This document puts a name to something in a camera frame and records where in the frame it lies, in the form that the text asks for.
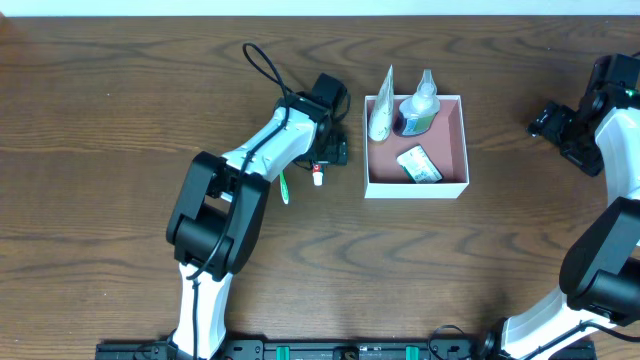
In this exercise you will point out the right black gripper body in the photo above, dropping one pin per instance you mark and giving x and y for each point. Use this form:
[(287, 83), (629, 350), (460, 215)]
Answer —
[(552, 124)]

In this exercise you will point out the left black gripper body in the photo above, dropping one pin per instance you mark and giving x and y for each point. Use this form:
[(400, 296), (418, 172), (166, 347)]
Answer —
[(338, 151)]

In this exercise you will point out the Colgate toothpaste tube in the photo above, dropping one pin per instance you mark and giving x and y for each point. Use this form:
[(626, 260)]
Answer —
[(318, 174)]

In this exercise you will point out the white floral lotion tube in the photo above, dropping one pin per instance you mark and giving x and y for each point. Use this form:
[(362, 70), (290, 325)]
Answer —
[(381, 117)]

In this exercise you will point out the green white toothbrush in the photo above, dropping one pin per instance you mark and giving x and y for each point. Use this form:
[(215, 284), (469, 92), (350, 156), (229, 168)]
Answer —
[(284, 188)]

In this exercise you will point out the green white soap box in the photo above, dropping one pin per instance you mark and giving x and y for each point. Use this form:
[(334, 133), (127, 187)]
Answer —
[(418, 166)]

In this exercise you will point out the clear pump bottle blue liquid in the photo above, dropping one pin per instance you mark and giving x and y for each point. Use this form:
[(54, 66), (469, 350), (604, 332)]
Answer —
[(417, 113)]

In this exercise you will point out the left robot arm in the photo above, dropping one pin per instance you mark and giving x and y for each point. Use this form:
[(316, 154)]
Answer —
[(217, 218)]

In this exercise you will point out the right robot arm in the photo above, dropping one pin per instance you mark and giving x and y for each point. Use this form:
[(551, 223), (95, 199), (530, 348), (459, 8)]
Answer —
[(598, 286)]

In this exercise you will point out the white box pink interior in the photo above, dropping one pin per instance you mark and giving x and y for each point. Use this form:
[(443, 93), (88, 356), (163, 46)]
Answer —
[(444, 144)]

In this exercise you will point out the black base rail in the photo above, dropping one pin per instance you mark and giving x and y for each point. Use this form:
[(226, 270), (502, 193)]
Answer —
[(446, 348)]

